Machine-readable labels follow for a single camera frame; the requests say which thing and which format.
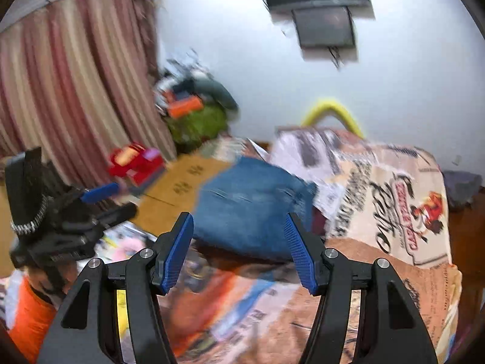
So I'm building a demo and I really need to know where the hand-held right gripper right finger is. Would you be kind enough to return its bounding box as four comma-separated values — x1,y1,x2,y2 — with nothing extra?
285,212,440,364

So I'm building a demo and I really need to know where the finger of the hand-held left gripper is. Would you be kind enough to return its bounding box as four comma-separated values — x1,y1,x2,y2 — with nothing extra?
80,182,120,204
95,202,138,224

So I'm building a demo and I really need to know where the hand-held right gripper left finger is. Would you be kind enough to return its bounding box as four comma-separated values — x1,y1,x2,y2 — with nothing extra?
36,212,195,364

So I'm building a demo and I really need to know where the blue denim garment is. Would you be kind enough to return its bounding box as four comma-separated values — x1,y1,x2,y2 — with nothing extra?
191,156,318,262

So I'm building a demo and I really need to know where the person's left forearm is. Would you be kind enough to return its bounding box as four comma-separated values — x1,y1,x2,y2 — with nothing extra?
7,269,59,362

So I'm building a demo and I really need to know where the red toy car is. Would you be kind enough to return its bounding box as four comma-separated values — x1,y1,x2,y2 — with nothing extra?
107,141,166,189

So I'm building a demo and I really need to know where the printed blanket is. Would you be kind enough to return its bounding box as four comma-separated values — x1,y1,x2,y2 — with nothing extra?
95,127,465,364

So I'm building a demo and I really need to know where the striped curtain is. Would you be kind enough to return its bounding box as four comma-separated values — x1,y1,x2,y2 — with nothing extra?
0,0,178,191

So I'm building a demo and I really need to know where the green bag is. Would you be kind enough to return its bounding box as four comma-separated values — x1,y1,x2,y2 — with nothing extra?
166,105,229,154

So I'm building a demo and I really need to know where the orange box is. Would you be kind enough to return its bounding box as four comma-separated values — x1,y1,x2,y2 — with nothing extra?
166,96,204,119

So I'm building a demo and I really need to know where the yellow hoop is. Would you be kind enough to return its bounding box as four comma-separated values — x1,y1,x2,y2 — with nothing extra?
300,98,367,140

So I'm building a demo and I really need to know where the grey-green cloth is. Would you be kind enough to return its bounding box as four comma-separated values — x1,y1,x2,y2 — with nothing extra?
189,77,240,112

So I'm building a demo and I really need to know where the grey bag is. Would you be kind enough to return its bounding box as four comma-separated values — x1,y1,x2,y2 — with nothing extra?
443,170,483,208

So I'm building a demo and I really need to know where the grey wall-mounted box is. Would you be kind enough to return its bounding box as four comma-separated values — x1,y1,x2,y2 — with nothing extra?
290,5,359,52

